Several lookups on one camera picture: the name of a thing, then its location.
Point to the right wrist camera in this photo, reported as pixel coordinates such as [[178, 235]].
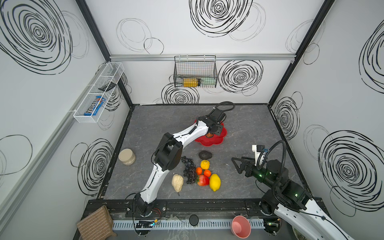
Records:
[[259, 151]]

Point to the small yellow fruit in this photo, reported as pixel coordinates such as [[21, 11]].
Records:
[[205, 164]]

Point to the black remote control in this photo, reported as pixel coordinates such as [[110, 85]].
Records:
[[107, 87]]

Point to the black round knob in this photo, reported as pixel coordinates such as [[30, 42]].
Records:
[[194, 220]]

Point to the green floral plate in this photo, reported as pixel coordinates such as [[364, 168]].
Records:
[[298, 235]]

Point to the white slotted cable duct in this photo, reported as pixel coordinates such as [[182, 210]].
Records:
[[213, 224]]

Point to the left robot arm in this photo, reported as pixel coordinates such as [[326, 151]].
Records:
[[169, 153]]

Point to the pink cup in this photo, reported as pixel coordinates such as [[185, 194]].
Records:
[[241, 227]]

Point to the blue candy packet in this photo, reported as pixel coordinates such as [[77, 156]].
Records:
[[95, 106]]

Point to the brown woven mat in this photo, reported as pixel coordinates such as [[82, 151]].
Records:
[[97, 226]]

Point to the yellow box in basket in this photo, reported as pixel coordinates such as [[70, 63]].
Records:
[[191, 82]]

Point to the white wire shelf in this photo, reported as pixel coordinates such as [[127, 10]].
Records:
[[109, 72]]

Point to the cream starfruit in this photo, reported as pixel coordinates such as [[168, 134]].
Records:
[[177, 182]]

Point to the green bottle in basket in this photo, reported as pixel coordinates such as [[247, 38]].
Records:
[[208, 82]]

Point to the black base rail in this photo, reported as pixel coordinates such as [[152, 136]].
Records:
[[137, 208]]

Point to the beige round container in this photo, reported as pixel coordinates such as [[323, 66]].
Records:
[[127, 157]]

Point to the black wire basket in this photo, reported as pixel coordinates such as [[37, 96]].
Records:
[[193, 66]]

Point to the yellow lemon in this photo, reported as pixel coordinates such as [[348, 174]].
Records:
[[215, 182]]

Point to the small orange tangerine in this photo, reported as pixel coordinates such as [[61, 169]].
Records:
[[207, 173], [199, 171]]

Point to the dark grape bunch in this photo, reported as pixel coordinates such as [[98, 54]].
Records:
[[190, 170]]

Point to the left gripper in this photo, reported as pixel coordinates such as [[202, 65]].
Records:
[[214, 127]]

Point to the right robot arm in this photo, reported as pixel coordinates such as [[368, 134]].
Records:
[[290, 201]]

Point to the red flower fruit bowl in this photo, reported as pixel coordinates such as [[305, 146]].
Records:
[[214, 140]]

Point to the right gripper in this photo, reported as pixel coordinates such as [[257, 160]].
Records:
[[247, 166]]

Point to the dark avocado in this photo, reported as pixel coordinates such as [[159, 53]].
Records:
[[205, 155]]

